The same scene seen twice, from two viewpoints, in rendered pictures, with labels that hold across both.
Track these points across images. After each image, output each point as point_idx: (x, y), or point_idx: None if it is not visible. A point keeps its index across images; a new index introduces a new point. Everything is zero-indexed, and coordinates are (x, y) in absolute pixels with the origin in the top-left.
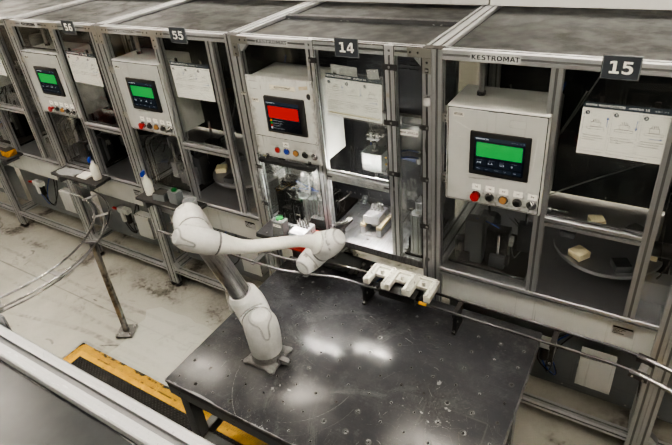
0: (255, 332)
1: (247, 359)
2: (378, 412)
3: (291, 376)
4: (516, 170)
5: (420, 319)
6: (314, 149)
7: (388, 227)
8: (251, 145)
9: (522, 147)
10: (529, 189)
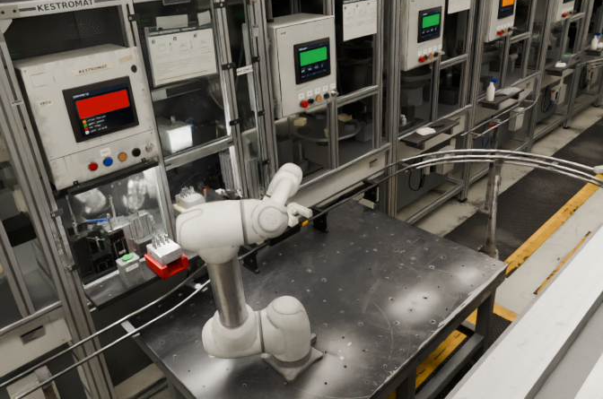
0: (302, 317)
1: (291, 374)
2: (396, 287)
3: (331, 340)
4: (325, 66)
5: (300, 245)
6: (148, 137)
7: None
8: (39, 186)
9: (326, 45)
10: (330, 80)
